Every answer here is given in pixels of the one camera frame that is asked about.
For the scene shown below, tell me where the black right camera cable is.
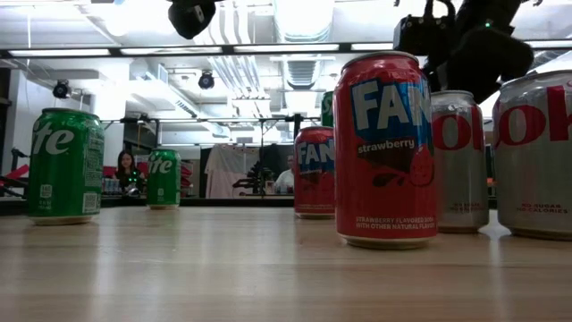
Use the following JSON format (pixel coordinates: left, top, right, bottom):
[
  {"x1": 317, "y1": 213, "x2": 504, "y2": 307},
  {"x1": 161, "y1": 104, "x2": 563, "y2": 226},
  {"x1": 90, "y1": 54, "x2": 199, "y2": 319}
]
[{"x1": 422, "y1": 0, "x2": 457, "y2": 21}]

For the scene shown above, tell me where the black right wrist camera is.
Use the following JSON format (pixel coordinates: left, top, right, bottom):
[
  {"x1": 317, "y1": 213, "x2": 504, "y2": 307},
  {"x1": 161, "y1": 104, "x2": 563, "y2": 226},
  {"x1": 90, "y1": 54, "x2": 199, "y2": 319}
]
[{"x1": 392, "y1": 15, "x2": 444, "y2": 57}]

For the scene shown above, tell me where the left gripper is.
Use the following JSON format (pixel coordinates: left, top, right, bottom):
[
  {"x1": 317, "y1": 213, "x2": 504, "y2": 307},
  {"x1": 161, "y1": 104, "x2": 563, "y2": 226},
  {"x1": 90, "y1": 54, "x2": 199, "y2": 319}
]
[{"x1": 167, "y1": 0, "x2": 218, "y2": 40}]

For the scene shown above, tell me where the black overhead frame beam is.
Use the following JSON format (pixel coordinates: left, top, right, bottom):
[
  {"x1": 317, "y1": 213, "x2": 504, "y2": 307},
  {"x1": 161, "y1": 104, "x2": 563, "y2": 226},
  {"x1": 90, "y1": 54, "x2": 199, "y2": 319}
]
[{"x1": 0, "y1": 38, "x2": 572, "y2": 58}]

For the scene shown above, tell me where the white hanging cloth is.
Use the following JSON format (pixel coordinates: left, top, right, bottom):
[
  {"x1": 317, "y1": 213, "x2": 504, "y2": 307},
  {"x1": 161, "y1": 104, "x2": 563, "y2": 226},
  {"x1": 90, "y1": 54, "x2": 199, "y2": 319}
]
[{"x1": 204, "y1": 143, "x2": 263, "y2": 199}]

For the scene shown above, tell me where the red Fanta strawberry can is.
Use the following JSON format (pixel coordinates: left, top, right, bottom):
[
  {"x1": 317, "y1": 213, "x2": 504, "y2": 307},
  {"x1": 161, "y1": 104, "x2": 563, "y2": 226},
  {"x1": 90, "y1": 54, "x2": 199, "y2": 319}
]
[
  {"x1": 293, "y1": 126, "x2": 336, "y2": 220},
  {"x1": 332, "y1": 50, "x2": 439, "y2": 250}
]

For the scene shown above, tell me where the green Sprite can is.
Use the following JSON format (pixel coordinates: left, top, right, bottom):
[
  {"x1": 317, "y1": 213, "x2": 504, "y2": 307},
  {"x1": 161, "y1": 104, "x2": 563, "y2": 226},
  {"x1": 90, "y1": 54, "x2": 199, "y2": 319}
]
[
  {"x1": 26, "y1": 106, "x2": 106, "y2": 227},
  {"x1": 320, "y1": 90, "x2": 335, "y2": 129},
  {"x1": 146, "y1": 148, "x2": 182, "y2": 211}
]

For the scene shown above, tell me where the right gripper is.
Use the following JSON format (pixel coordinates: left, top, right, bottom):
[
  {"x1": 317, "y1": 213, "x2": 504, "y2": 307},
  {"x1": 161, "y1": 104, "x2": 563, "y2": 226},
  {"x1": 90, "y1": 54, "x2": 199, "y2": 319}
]
[{"x1": 422, "y1": 20, "x2": 535, "y2": 104}]

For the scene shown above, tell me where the silver Diet Coke can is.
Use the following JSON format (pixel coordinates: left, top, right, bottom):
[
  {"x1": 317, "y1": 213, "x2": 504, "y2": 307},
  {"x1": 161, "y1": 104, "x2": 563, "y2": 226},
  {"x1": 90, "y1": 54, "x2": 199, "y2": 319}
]
[
  {"x1": 491, "y1": 70, "x2": 572, "y2": 242},
  {"x1": 431, "y1": 90, "x2": 491, "y2": 234}
]

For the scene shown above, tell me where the person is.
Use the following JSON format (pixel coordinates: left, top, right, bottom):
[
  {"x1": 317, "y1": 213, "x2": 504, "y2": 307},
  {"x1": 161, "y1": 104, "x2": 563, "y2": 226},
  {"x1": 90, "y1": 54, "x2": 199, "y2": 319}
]
[
  {"x1": 114, "y1": 149, "x2": 147, "y2": 196},
  {"x1": 273, "y1": 154, "x2": 296, "y2": 194}
]

